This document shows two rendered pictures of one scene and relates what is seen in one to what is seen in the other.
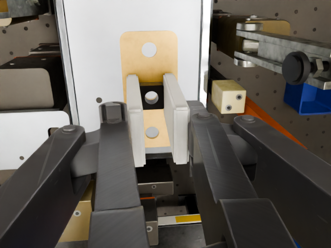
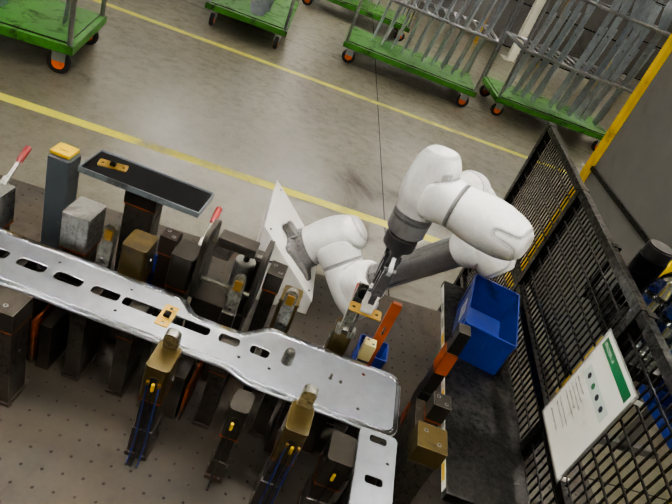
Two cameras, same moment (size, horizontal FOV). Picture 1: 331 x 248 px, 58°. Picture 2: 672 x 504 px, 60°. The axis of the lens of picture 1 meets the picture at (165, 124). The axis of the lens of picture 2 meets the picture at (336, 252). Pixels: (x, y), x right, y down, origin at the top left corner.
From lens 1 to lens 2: 1.31 m
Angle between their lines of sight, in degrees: 54
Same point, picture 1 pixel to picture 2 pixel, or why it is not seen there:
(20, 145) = (378, 459)
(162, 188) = (420, 404)
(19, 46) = not seen: outside the picture
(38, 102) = (352, 444)
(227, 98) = (368, 343)
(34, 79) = (338, 439)
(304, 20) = not seen: hidden behind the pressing
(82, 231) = (440, 434)
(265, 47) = (349, 317)
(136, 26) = (322, 377)
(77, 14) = not seen: hidden behind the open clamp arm
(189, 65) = (347, 365)
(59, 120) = (366, 432)
